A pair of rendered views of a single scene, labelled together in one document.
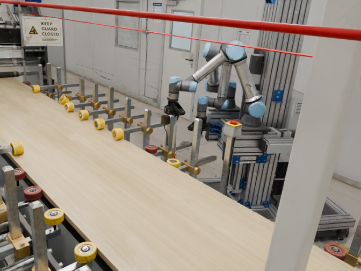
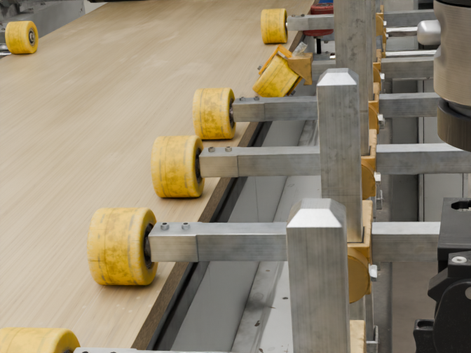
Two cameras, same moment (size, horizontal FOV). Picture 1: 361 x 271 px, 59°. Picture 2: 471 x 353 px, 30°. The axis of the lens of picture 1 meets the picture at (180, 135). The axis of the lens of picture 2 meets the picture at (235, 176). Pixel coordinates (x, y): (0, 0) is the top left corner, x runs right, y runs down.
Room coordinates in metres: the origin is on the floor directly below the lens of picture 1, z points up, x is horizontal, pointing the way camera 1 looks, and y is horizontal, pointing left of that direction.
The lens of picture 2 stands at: (1.89, -0.14, 1.30)
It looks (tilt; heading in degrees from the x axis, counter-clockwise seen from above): 19 degrees down; 56
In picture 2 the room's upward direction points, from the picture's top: 5 degrees counter-clockwise
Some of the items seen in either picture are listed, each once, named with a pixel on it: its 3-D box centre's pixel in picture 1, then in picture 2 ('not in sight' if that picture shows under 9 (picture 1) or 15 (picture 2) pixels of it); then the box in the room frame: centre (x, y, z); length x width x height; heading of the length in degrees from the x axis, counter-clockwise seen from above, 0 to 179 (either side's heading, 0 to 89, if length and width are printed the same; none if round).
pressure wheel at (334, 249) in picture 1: (332, 259); not in sight; (1.08, -0.68, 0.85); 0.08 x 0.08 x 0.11
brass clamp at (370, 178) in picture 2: (109, 111); (355, 164); (2.58, 0.62, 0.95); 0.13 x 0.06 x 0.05; 45
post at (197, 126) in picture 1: (194, 154); not in sight; (1.86, -0.10, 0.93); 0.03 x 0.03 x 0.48; 45
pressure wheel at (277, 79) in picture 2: (63, 100); (276, 80); (2.83, 1.11, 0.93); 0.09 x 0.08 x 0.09; 135
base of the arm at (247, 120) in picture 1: (251, 118); not in sight; (2.27, -0.52, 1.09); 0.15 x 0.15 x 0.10
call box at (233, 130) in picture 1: (232, 129); not in sight; (1.68, -0.29, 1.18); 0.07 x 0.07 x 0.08; 45
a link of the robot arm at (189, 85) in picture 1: (188, 86); not in sight; (2.19, -0.03, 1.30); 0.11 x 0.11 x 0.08; 86
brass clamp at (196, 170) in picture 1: (190, 168); not in sight; (1.88, -0.09, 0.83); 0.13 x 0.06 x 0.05; 45
